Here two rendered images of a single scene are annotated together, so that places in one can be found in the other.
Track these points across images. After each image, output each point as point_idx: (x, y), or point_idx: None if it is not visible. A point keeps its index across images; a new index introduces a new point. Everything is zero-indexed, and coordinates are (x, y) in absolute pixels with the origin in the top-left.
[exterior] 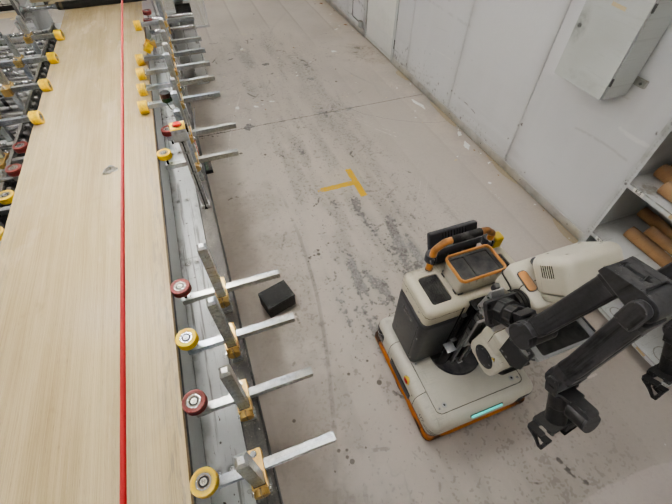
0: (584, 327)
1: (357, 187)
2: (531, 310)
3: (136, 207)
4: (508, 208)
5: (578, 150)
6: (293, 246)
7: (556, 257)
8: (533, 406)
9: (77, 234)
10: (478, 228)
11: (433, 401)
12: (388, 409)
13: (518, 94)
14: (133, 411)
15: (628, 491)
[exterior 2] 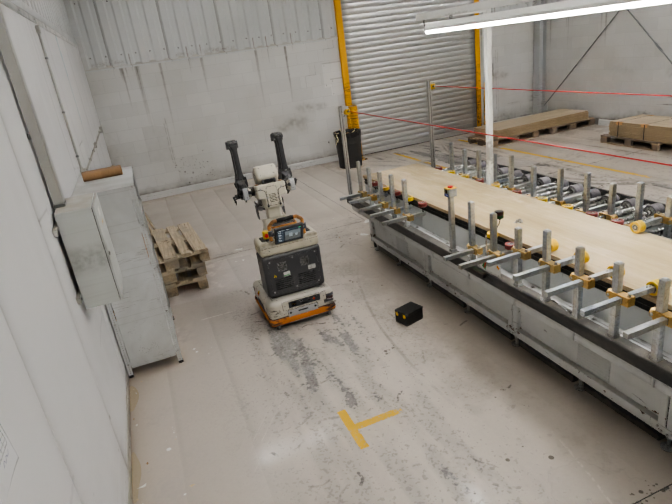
0: (257, 201)
1: (349, 420)
2: (284, 173)
3: (475, 214)
4: (172, 416)
5: (106, 354)
6: (411, 353)
7: (274, 166)
8: (248, 305)
9: (495, 204)
10: (277, 218)
11: None
12: None
13: (99, 405)
14: (415, 188)
15: (223, 291)
